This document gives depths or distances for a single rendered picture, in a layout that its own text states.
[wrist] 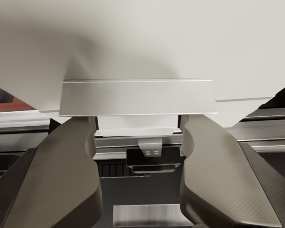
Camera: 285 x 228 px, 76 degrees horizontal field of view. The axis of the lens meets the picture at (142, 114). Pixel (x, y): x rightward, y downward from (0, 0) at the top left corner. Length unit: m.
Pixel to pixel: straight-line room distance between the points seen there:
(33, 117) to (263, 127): 0.49
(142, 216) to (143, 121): 0.11
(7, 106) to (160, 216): 0.23
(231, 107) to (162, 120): 0.06
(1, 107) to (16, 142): 0.32
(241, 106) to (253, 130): 0.36
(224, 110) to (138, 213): 0.14
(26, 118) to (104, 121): 0.16
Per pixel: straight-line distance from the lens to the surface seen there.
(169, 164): 0.41
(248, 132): 0.53
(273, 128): 0.56
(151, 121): 0.17
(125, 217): 0.23
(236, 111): 0.18
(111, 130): 0.20
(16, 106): 0.28
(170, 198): 0.73
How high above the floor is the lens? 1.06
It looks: 20 degrees down
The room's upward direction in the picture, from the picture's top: 178 degrees clockwise
